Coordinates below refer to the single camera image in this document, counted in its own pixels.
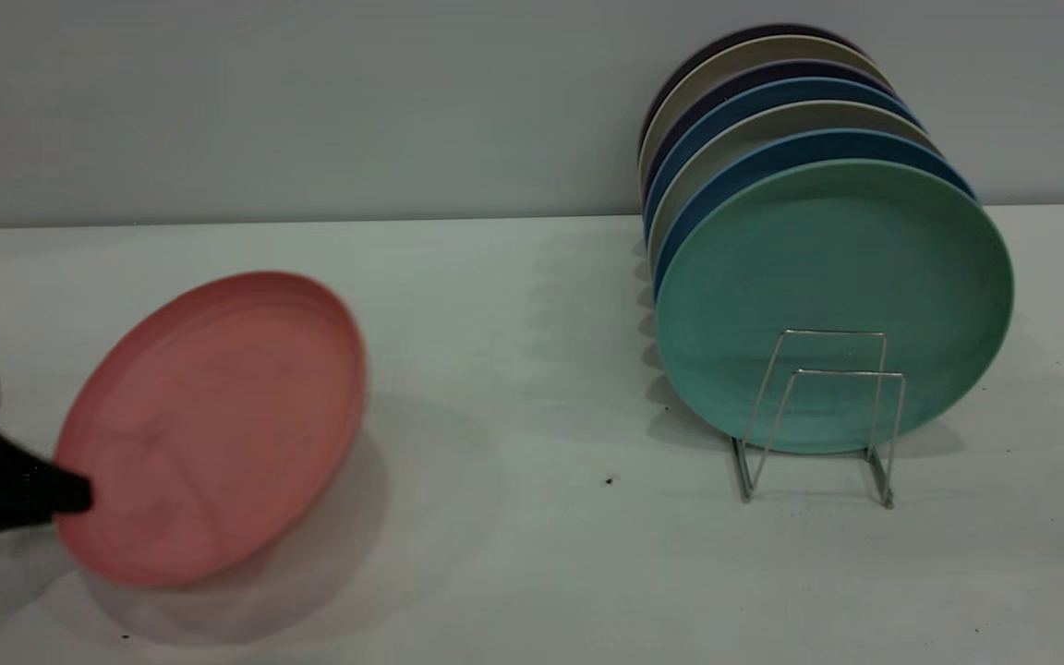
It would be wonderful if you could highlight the beige grey round plate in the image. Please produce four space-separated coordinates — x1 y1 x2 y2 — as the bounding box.
647 100 941 271
638 35 886 195

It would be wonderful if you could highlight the teal green round plate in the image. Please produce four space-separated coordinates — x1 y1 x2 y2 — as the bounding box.
654 159 1015 455

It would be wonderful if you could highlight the dark purple round plate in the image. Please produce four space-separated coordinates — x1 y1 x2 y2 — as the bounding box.
642 60 895 202

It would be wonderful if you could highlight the pink round plate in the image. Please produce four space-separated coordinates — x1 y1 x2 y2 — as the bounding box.
52 271 369 589

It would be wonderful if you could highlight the blue round plate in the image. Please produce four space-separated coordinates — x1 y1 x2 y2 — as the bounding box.
652 129 978 298
643 78 923 243

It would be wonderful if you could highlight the dark brown round plate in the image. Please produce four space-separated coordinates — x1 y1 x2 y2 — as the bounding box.
638 24 865 158

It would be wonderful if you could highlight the silver wire plate rack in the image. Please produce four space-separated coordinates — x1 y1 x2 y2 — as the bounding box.
729 329 908 510

